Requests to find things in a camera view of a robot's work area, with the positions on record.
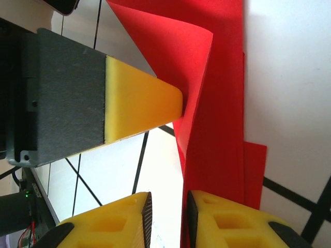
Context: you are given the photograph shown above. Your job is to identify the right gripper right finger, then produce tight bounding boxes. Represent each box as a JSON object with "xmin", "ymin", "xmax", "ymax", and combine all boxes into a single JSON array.
[{"xmin": 186, "ymin": 190, "xmax": 314, "ymax": 248}]

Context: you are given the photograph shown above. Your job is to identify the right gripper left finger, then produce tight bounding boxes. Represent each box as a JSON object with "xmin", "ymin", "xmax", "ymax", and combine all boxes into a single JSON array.
[{"xmin": 33, "ymin": 191, "xmax": 154, "ymax": 248}]

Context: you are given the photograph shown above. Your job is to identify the red cloth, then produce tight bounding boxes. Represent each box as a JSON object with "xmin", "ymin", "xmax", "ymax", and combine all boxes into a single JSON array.
[{"xmin": 106, "ymin": 0, "xmax": 268, "ymax": 248}]

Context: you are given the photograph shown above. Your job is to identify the black edge strip with print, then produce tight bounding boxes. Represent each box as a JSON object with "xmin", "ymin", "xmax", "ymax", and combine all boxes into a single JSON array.
[{"xmin": 22, "ymin": 167, "xmax": 62, "ymax": 227}]

